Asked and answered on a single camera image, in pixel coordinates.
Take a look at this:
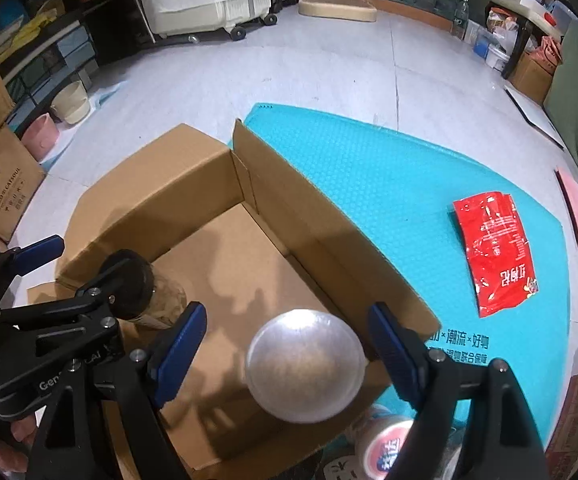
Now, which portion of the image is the red paper bag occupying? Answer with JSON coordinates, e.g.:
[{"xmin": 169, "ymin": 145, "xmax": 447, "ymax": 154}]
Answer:
[{"xmin": 529, "ymin": 35, "xmax": 565, "ymax": 66}]

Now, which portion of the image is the blue plastic drawer unit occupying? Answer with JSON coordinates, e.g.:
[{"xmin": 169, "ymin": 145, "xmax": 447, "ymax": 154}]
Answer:
[{"xmin": 0, "ymin": 25, "xmax": 97, "ymax": 126}]

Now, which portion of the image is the clear domed plastic lid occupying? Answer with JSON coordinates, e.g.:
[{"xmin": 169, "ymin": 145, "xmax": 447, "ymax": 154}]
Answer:
[{"xmin": 245, "ymin": 308, "xmax": 366, "ymax": 423}]

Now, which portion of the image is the pink plastic basin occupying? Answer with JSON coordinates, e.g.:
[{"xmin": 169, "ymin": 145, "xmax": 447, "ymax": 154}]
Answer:
[{"xmin": 21, "ymin": 112, "xmax": 60, "ymax": 162}]

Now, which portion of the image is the black flat board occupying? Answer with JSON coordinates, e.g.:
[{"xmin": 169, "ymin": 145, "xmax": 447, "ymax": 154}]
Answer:
[{"xmin": 504, "ymin": 85, "xmax": 565, "ymax": 151}]

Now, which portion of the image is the beige pet bed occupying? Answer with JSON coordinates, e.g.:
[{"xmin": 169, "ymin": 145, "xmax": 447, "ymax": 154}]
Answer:
[{"xmin": 298, "ymin": 0, "xmax": 377, "ymax": 23}]

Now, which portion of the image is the small brown cardboard box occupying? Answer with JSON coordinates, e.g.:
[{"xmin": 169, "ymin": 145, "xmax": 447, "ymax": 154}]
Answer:
[{"xmin": 509, "ymin": 52, "xmax": 557, "ymax": 106}]

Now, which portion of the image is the yellow cloth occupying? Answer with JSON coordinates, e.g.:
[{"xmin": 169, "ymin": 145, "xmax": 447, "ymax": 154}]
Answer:
[{"xmin": 0, "ymin": 10, "xmax": 67, "ymax": 61}]

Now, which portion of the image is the glass jar with black lid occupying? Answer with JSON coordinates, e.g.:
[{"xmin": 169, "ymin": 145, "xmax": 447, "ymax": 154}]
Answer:
[{"xmin": 100, "ymin": 249, "xmax": 188, "ymax": 332}]

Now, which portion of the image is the red foil packet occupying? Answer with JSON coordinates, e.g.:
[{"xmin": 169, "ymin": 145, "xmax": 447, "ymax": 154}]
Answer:
[{"xmin": 452, "ymin": 191, "xmax": 540, "ymax": 319}]

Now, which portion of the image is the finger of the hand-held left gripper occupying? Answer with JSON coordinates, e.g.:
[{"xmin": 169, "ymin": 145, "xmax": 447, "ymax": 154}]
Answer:
[
  {"xmin": 0, "ymin": 266, "xmax": 124, "ymax": 347},
  {"xmin": 0, "ymin": 234, "xmax": 66, "ymax": 312}
]

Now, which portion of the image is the clear storage bin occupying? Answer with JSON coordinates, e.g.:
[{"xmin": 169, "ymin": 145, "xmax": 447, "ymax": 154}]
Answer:
[{"xmin": 549, "ymin": 0, "xmax": 578, "ymax": 31}]

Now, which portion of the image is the beige plastic basin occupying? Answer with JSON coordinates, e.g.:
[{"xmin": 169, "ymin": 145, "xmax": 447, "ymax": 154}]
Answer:
[{"xmin": 51, "ymin": 80, "xmax": 91, "ymax": 126}]

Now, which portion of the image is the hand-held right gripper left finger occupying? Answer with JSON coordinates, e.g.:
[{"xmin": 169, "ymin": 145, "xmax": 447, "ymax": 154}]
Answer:
[{"xmin": 29, "ymin": 302, "xmax": 208, "ymax": 480}]

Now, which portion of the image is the black metal shelf rack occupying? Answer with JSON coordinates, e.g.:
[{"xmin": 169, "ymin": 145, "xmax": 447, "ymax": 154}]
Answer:
[{"xmin": 0, "ymin": 0, "xmax": 157, "ymax": 126}]

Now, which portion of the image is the white covered appliance on wheels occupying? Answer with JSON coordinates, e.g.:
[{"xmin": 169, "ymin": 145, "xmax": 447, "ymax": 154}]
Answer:
[{"xmin": 136, "ymin": 0, "xmax": 272, "ymax": 41}]

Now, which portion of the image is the teal floor mat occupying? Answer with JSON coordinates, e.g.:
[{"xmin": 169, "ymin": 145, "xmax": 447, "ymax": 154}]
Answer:
[{"xmin": 241, "ymin": 102, "xmax": 570, "ymax": 461}]

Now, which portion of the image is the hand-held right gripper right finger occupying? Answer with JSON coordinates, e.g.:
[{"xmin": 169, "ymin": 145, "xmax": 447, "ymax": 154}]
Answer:
[{"xmin": 367, "ymin": 302, "xmax": 550, "ymax": 480}]

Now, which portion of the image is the round container with printed label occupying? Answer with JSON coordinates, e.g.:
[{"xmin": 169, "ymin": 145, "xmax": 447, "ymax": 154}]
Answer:
[{"xmin": 353, "ymin": 402, "xmax": 420, "ymax": 480}]

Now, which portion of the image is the person's left hand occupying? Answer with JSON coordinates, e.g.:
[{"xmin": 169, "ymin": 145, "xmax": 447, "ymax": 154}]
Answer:
[{"xmin": 0, "ymin": 412, "xmax": 44, "ymax": 478}]

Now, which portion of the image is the cardboard box with white label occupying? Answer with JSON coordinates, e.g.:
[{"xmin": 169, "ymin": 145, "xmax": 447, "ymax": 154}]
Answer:
[{"xmin": 0, "ymin": 125, "xmax": 47, "ymax": 243}]

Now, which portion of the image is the beige table with black legs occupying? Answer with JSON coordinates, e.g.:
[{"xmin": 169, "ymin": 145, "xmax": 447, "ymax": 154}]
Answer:
[{"xmin": 486, "ymin": 0, "xmax": 560, "ymax": 80}]

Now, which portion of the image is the white plastic bucket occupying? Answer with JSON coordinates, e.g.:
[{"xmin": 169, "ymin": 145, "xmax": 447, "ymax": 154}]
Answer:
[{"xmin": 486, "ymin": 45, "xmax": 512, "ymax": 73}]

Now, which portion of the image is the clear water bottle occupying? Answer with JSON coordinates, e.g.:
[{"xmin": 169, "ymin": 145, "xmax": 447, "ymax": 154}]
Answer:
[{"xmin": 452, "ymin": 0, "xmax": 470, "ymax": 41}]

